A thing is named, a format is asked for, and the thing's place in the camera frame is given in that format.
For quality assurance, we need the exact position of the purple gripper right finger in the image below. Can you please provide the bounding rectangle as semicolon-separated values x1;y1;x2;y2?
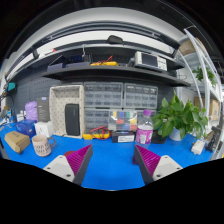
133;145;182;184

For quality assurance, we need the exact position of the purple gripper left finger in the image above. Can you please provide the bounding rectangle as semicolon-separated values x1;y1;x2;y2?
44;145;93;186

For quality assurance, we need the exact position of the plastic water bottle purple label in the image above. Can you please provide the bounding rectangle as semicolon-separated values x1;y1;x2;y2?
135;109;153;148

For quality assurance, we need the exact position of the black flat case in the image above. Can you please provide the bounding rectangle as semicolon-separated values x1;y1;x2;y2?
151;130;166;144

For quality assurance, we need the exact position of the blue table mat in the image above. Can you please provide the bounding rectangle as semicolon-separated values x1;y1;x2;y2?
0;124;212;190

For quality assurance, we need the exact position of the white ceramic mug with text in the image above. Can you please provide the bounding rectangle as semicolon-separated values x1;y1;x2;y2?
32;135;56;157

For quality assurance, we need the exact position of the yellow multimeter with red leads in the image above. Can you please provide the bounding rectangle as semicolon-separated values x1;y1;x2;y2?
83;126;111;140

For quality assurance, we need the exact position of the small black labelled box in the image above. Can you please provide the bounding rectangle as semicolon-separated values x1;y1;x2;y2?
111;131;135;143

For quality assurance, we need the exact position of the white small box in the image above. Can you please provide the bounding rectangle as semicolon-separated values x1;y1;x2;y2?
35;121;53;137

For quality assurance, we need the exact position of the white power adapter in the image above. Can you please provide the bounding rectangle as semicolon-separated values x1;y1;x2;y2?
191;140;205;155

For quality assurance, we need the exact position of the green potted plant white pot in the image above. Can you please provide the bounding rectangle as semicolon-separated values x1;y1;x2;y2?
152;94;208;139

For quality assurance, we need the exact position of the clear box of coloured parts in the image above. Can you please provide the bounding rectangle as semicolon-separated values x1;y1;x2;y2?
108;110;137;131

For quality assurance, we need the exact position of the blue box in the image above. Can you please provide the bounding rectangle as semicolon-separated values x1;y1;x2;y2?
16;119;36;137

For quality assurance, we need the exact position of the brown cardboard box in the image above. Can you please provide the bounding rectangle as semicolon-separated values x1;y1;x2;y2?
5;131;30;154

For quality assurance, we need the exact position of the dark grey carton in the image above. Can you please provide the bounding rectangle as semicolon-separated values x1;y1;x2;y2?
37;97;50;122

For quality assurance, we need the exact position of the grey parts drawer cabinet right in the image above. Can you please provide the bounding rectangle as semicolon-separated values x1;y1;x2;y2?
123;83;158;113

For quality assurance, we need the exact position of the grey parts drawer cabinet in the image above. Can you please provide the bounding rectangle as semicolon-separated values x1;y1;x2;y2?
84;82;123;132
123;83;158;113

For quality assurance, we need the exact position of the beige perforated tray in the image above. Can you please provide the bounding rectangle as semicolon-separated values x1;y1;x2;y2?
49;85;84;139

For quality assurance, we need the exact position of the purple plastic bag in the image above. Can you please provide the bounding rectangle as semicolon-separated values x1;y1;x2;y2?
25;101;38;120

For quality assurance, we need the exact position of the grey parts drawer cabinet left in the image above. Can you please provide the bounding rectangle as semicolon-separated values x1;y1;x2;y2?
84;82;123;132

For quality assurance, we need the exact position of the black shelf board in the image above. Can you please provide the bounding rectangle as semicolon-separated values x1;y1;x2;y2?
42;66;190;87

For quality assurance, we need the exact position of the hanging green plant on rack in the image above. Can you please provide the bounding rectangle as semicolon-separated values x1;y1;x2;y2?
192;65;217;88

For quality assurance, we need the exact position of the white metal rack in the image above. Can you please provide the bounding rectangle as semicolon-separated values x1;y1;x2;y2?
173;28;224;160

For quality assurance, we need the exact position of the yellow tool on shelf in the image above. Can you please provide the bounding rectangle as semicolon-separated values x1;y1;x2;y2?
90;55;118;66

